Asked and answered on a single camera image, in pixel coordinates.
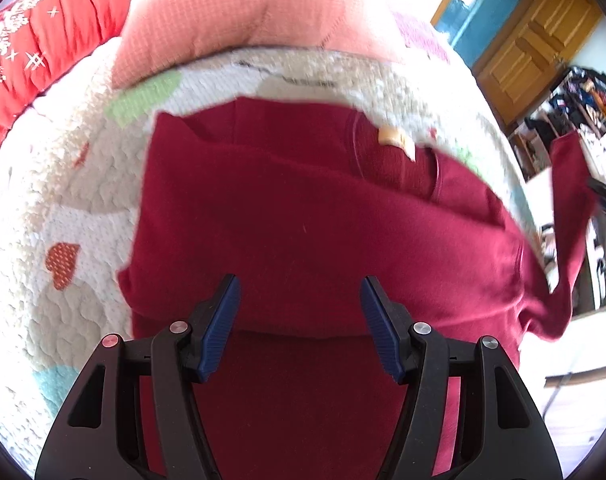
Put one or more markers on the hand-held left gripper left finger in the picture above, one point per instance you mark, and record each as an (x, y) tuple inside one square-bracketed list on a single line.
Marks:
[(222, 322)]

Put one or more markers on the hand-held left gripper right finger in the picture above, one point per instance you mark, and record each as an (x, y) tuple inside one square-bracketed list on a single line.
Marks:
[(380, 322)]

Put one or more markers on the red star print blanket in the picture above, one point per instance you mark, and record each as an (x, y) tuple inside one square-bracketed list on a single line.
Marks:
[(58, 35)]

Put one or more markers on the pink cloth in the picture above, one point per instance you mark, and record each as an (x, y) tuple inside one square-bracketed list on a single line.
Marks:
[(423, 35)]

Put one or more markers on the white shelf unit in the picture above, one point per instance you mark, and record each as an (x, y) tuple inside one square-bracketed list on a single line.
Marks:
[(558, 120)]

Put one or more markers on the wooden door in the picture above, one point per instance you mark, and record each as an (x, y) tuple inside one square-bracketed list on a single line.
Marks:
[(533, 35)]

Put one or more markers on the dark red sweater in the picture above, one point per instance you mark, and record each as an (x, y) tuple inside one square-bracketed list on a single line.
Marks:
[(283, 210)]

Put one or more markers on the heart print quilted blanket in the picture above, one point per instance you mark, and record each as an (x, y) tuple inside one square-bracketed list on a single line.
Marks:
[(58, 200)]

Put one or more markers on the coral pink pillow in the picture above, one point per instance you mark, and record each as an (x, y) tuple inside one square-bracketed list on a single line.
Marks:
[(233, 5)]

